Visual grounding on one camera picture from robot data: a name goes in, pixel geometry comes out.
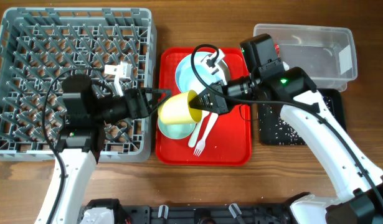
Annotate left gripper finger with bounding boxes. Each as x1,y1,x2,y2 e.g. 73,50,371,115
148,93,171,114
145,88,172,97

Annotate rice and peanut shell waste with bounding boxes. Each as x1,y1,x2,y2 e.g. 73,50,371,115
265,96,335,146

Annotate yellow cup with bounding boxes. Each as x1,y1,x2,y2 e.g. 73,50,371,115
158,90,202,125

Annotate light blue plate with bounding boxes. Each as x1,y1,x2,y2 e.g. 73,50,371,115
175,51,231,94

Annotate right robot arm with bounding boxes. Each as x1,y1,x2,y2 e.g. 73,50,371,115
190,34,383,223

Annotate red snack wrapper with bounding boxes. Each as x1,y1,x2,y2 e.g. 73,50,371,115
274,44,280,57

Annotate clear plastic bin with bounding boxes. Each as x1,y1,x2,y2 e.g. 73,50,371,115
253,24,357,92

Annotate white plastic spoon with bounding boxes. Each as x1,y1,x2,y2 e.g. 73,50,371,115
187,111,209,148

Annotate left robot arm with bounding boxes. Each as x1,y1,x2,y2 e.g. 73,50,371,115
36,74,172,223

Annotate red plastic tray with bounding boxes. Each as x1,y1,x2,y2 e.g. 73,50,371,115
155,47,252,166

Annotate black tray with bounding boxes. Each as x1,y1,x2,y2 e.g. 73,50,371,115
257,89,347,146

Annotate white plastic fork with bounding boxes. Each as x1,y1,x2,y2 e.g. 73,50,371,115
194,113,219,157

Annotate green bowl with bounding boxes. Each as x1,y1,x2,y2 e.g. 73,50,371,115
158,118,196,140

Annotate grey dishwasher rack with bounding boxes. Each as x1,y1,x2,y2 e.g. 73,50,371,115
0,7,157,161

